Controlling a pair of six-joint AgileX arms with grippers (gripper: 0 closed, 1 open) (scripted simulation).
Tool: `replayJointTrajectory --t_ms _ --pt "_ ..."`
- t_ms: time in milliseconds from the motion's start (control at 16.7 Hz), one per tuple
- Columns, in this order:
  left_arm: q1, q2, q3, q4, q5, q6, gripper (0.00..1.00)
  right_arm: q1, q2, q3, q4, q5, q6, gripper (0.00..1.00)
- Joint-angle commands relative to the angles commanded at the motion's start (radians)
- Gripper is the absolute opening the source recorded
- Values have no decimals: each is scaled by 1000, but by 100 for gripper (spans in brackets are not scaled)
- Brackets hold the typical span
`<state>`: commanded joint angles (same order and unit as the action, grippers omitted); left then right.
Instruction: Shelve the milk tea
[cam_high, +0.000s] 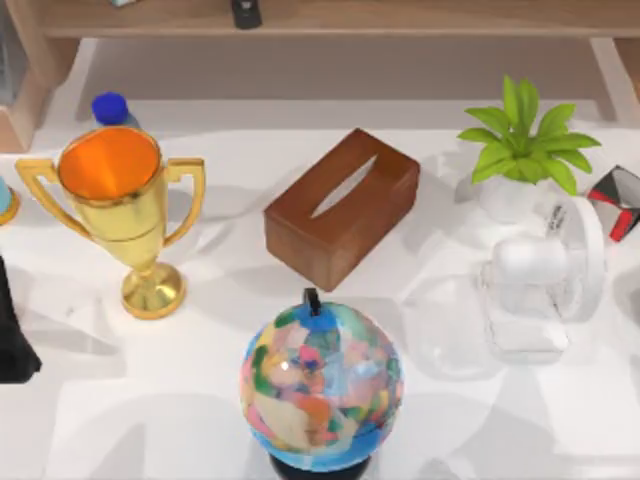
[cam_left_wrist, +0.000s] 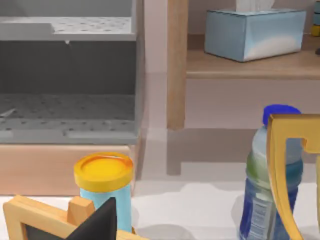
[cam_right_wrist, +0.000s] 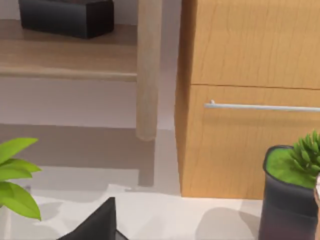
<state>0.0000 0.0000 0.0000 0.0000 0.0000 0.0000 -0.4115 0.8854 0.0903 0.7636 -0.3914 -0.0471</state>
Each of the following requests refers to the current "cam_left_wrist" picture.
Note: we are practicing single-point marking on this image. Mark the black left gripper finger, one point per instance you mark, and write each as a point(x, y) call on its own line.
point(101, 222)

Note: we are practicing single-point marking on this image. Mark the light blue can yellow lid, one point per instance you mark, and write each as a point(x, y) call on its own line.
point(106, 180)

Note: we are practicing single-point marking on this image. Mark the wooden framed blackboard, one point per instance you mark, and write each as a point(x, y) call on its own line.
point(37, 220)

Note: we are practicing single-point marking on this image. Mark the grey pierced drawer inside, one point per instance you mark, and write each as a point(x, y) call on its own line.
point(67, 82)

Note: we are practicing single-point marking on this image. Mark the blue capped drink bottle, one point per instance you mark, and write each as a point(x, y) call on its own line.
point(257, 190)

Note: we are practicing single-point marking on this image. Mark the gold trophy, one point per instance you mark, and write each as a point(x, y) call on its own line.
point(280, 160)

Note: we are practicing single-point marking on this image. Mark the wooden open shelf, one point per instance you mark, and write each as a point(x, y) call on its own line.
point(225, 70)

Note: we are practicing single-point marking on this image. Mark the light blue tissue box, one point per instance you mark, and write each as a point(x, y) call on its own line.
point(252, 35)

